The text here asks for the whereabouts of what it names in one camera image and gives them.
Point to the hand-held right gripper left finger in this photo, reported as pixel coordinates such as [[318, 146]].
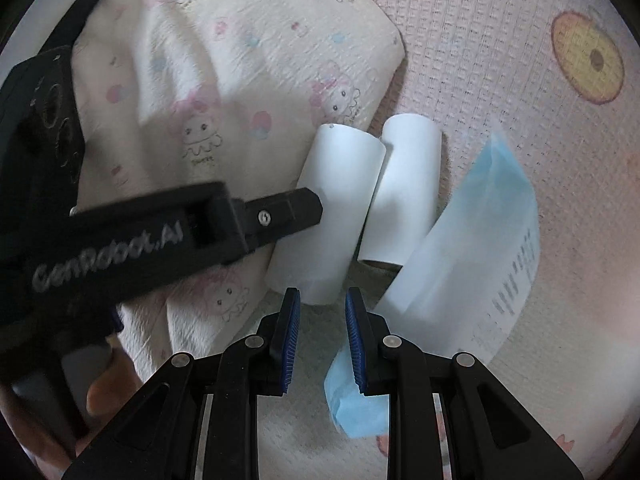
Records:
[[290, 340]]

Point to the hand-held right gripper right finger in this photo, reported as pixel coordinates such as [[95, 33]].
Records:
[[354, 340]]

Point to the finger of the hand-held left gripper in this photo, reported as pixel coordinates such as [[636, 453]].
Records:
[[290, 212]]

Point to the white paper roll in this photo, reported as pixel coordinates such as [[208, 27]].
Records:
[[325, 210], [405, 185]]

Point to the person's left hand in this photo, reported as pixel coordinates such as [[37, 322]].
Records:
[[107, 385]]

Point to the blue face mask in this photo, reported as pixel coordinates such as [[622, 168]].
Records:
[[360, 410]]

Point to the blue white printed packet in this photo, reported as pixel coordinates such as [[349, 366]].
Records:
[[450, 270]]

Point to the cream cartoon print pillow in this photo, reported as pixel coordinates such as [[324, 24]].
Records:
[[225, 60]]

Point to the pink printed blanket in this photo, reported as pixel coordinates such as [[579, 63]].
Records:
[[475, 60]]

